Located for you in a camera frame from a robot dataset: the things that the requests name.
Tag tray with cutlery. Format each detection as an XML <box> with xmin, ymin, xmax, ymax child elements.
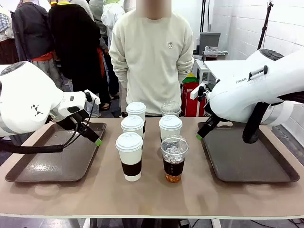
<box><xmin>203</xmin><ymin>46</ymin><xmax>229</xmax><ymax>57</ymax></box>

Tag person in cream sweater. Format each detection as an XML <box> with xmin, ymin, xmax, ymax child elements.
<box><xmin>108</xmin><ymin>0</ymin><xmax>195</xmax><ymax>117</ymax></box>

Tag grey patterned trousers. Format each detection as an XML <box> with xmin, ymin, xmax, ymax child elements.
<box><xmin>32</xmin><ymin>58</ymin><xmax>64</xmax><ymax>91</ymax></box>

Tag red box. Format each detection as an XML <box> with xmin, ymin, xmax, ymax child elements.
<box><xmin>181</xmin><ymin>82</ymin><xmax>206</xmax><ymax>117</ymax></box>

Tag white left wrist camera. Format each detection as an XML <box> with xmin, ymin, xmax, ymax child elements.
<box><xmin>84</xmin><ymin>89</ymin><xmax>101</xmax><ymax>105</ymax></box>

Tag grey box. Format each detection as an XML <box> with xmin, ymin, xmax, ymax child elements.
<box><xmin>199</xmin><ymin>32</ymin><xmax>221</xmax><ymax>55</ymax></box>

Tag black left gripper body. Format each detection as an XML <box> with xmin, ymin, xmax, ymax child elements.
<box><xmin>55</xmin><ymin>109</ymin><xmax>90</xmax><ymax>135</ymax></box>

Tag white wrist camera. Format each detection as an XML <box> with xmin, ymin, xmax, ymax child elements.
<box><xmin>190</xmin><ymin>83</ymin><xmax>207</xmax><ymax>102</ymax></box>
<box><xmin>84</xmin><ymin>89</ymin><xmax>101</xmax><ymax>105</ymax></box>

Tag black arm cable sleeve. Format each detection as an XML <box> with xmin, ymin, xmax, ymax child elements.
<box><xmin>0</xmin><ymin>139</ymin><xmax>64</xmax><ymax>154</ymax></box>
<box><xmin>242</xmin><ymin>102</ymin><xmax>271</xmax><ymax>144</ymax></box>

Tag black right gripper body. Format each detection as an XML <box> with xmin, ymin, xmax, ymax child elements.
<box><xmin>205</xmin><ymin>115</ymin><xmax>223</xmax><ymax>131</ymax></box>

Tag white background table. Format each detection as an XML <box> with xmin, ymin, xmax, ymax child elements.
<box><xmin>204</xmin><ymin>59</ymin><xmax>253</xmax><ymax>83</ymax></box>

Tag brown plastic serving tray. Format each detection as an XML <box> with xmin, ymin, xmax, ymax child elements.
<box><xmin>197</xmin><ymin>122</ymin><xmax>300</xmax><ymax>183</ymax></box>
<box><xmin>5</xmin><ymin>122</ymin><xmax>107</xmax><ymax>183</ymax></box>

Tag black right arm cable sleeve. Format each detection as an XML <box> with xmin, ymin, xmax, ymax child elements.
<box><xmin>242</xmin><ymin>102</ymin><xmax>271</xmax><ymax>144</ymax></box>

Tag clear plastic iced coffee cup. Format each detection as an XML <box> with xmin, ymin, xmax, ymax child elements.
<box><xmin>160</xmin><ymin>100</ymin><xmax>182</xmax><ymax>117</ymax></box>
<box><xmin>160</xmin><ymin>134</ymin><xmax>189</xmax><ymax>183</ymax></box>

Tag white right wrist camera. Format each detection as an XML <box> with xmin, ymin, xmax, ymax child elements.
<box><xmin>190</xmin><ymin>83</ymin><xmax>207</xmax><ymax>102</ymax></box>

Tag white paper coffee cup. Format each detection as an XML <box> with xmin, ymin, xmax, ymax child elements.
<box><xmin>120</xmin><ymin>115</ymin><xmax>145</xmax><ymax>140</ymax></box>
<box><xmin>115</xmin><ymin>132</ymin><xmax>143</xmax><ymax>182</ymax></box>
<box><xmin>125</xmin><ymin>101</ymin><xmax>147</xmax><ymax>124</ymax></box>
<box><xmin>159</xmin><ymin>115</ymin><xmax>183</xmax><ymax>143</ymax></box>

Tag black tripod stand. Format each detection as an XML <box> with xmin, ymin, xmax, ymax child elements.
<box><xmin>257</xmin><ymin>1</ymin><xmax>274</xmax><ymax>50</ymax></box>

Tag black left arm cable sleeve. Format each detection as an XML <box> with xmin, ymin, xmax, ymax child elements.
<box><xmin>0</xmin><ymin>139</ymin><xmax>64</xmax><ymax>154</ymax></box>

